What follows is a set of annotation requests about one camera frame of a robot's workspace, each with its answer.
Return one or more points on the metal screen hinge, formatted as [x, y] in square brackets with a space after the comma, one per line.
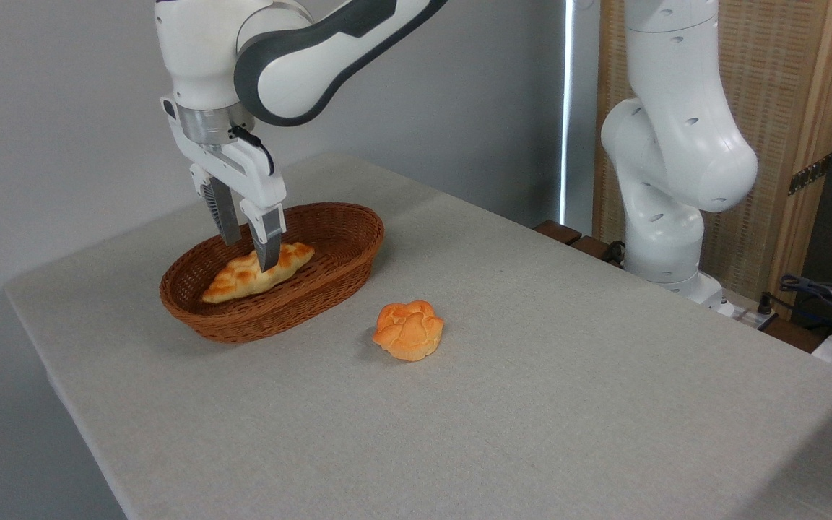
[810, 174]

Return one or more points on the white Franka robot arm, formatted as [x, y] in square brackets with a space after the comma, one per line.
[676, 144]

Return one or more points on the wooden rattan folding screen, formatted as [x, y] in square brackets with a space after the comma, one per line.
[784, 87]

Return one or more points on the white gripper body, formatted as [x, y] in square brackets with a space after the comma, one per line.
[246, 177]

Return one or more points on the white power strip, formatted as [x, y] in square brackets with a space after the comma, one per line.
[752, 316]

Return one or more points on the dark brown wooden board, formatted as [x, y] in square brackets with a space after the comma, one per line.
[559, 231]
[593, 248]

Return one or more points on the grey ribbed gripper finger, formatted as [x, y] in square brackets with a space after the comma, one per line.
[269, 242]
[224, 213]

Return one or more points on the long braided bread loaf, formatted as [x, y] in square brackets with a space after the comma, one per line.
[243, 278]

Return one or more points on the brown oval wicker basket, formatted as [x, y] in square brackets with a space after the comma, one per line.
[271, 310]

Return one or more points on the round orange bread bun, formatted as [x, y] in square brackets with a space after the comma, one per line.
[409, 331]

